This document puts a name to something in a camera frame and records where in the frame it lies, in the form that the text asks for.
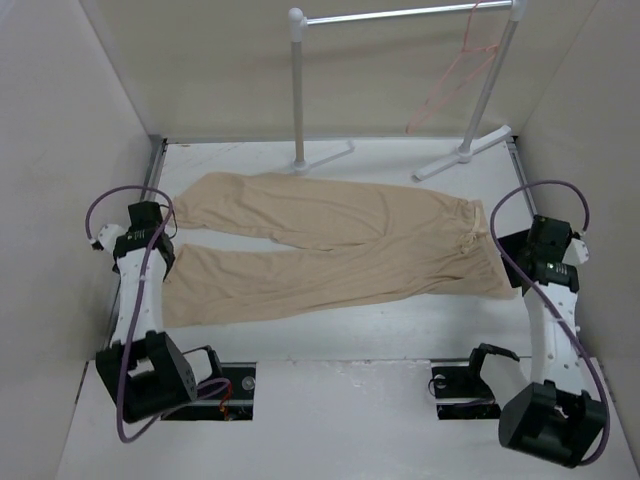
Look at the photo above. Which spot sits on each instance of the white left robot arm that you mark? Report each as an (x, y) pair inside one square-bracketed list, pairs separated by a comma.
[(142, 368)]

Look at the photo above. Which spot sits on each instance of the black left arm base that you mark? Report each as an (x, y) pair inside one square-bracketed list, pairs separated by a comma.
[(225, 391)]

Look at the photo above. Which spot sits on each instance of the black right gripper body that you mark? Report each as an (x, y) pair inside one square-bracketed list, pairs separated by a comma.
[(517, 244)]

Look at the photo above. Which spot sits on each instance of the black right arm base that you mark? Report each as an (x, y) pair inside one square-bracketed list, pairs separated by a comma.
[(459, 390)]

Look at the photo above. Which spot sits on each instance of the pink wire hanger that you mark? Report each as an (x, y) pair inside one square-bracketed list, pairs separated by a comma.
[(471, 60)]

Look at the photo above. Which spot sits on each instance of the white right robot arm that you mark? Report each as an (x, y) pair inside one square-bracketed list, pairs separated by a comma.
[(549, 414)]

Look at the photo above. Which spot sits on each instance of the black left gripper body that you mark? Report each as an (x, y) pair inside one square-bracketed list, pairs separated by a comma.
[(170, 257)]

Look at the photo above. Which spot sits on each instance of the beige drawstring trousers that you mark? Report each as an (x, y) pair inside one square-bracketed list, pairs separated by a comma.
[(339, 244)]

